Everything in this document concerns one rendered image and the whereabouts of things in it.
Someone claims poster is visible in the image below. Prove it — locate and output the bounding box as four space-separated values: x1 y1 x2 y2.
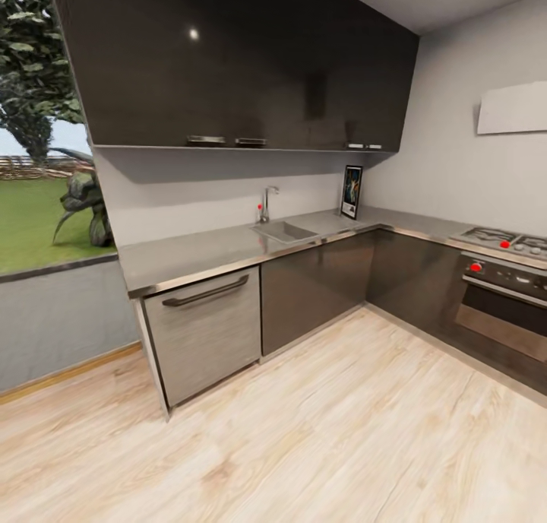
341 165 363 220

